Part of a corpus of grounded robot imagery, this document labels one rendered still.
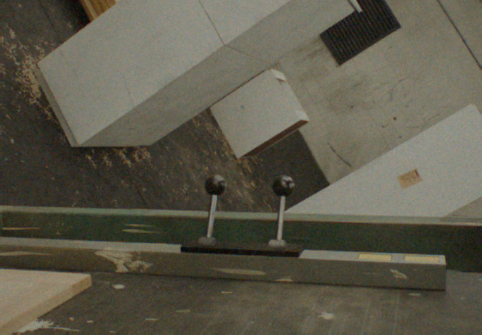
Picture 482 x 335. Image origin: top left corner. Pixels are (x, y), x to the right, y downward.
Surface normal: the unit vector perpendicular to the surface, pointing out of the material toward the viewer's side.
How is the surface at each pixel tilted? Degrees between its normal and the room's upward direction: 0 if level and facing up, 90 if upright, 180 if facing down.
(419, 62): 90
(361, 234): 90
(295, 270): 90
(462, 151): 90
